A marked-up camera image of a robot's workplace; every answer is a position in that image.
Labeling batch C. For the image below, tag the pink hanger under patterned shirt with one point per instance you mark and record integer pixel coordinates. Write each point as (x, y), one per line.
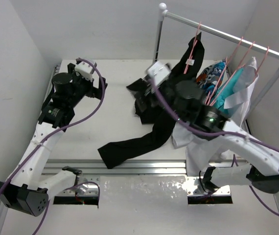
(220, 79)

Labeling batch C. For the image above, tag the white foam board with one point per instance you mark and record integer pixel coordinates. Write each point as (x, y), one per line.
(145, 205)

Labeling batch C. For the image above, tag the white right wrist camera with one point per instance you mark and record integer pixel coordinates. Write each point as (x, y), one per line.
(158, 72)

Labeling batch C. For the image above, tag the black shirt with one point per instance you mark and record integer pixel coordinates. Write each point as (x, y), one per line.
(115, 153)

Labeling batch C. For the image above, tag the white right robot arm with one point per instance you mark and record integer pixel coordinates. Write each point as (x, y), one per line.
(217, 132)

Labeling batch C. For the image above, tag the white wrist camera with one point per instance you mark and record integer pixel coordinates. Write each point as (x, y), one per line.
(158, 72)
(84, 69)

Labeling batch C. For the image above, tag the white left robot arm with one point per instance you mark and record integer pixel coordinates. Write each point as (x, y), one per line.
(24, 190)

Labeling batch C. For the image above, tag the white shirt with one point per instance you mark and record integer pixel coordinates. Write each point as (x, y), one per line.
(237, 104)

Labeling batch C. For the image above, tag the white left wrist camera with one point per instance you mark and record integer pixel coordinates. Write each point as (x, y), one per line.
(84, 69)

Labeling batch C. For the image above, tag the white clothes rack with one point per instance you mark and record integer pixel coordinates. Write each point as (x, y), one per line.
(164, 13)

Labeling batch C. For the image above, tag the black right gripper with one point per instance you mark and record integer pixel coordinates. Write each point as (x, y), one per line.
(146, 92)

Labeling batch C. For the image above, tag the pink hanger under white shirt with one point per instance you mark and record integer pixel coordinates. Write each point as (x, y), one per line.
(252, 69)

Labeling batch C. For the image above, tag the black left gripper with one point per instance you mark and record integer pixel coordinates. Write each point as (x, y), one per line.
(90, 85)

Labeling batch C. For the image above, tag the pink hanger under teal shirt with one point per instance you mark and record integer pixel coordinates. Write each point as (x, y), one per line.
(230, 78)

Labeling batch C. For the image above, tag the pink wire hanger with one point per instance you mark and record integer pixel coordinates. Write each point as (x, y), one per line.
(189, 60)

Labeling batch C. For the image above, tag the teal shirt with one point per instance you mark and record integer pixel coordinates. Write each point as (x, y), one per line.
(227, 92)

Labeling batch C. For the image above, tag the blue orange patterned shirt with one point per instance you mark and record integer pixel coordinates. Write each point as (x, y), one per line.
(209, 76)

